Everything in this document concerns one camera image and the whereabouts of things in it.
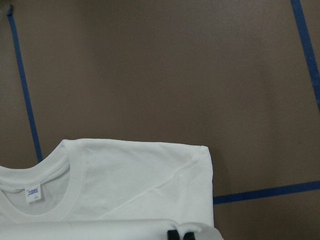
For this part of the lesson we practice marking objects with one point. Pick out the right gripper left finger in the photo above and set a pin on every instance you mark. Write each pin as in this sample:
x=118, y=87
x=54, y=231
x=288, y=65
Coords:
x=173, y=233

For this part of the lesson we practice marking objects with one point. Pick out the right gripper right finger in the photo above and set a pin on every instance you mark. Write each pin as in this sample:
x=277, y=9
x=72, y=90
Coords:
x=189, y=233

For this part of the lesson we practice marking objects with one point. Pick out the white long-sleeve printed shirt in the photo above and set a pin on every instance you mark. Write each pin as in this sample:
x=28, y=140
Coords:
x=104, y=189

